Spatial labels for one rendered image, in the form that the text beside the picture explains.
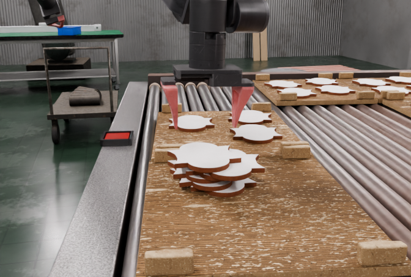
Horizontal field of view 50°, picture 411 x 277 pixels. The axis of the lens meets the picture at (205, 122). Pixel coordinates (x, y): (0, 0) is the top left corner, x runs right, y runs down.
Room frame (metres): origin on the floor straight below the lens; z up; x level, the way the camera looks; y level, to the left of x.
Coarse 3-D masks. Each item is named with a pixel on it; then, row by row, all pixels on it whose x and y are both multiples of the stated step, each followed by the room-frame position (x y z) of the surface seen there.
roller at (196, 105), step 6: (186, 84) 1.85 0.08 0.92; (192, 84) 1.83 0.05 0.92; (186, 90) 1.80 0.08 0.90; (192, 90) 1.70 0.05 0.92; (192, 96) 1.60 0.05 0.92; (198, 96) 1.63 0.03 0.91; (192, 102) 1.51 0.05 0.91; (198, 102) 1.50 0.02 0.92; (192, 108) 1.45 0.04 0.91; (198, 108) 1.40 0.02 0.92
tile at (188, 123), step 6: (180, 120) 1.16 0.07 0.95; (186, 120) 1.16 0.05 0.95; (192, 120) 1.16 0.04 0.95; (198, 120) 1.16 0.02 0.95; (204, 120) 1.16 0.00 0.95; (210, 120) 1.18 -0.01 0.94; (180, 126) 1.10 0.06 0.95; (186, 126) 1.10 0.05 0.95; (192, 126) 1.10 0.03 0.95; (198, 126) 1.10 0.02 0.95; (204, 126) 1.10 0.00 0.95; (210, 126) 1.12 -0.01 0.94
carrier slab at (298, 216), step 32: (288, 160) 0.87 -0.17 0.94; (160, 192) 0.71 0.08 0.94; (192, 192) 0.71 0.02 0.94; (256, 192) 0.71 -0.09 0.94; (288, 192) 0.71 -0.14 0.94; (320, 192) 0.71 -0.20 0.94; (160, 224) 0.60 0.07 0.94; (192, 224) 0.60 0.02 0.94; (224, 224) 0.60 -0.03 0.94; (256, 224) 0.60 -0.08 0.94; (288, 224) 0.60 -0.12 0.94; (320, 224) 0.60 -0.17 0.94; (352, 224) 0.60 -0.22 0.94; (224, 256) 0.51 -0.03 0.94; (256, 256) 0.51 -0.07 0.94; (288, 256) 0.51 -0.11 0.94; (320, 256) 0.51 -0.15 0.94; (352, 256) 0.51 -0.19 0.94
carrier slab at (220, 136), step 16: (160, 112) 1.29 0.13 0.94; (192, 112) 1.29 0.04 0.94; (208, 112) 1.29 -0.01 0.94; (224, 112) 1.29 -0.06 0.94; (272, 112) 1.29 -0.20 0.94; (160, 128) 1.11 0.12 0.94; (208, 128) 1.11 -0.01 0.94; (224, 128) 1.11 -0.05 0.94; (288, 128) 1.11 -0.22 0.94; (224, 144) 0.98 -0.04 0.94; (240, 144) 0.98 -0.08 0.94; (256, 144) 0.98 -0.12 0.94; (272, 144) 0.98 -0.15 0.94
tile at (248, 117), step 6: (246, 114) 1.22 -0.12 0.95; (252, 114) 1.22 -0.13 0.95; (258, 114) 1.22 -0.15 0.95; (264, 114) 1.22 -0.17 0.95; (270, 114) 1.23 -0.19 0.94; (228, 120) 1.18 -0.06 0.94; (240, 120) 1.16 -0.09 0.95; (246, 120) 1.16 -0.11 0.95; (252, 120) 1.16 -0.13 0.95; (258, 120) 1.16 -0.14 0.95; (264, 120) 1.17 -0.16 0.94; (270, 120) 1.17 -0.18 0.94
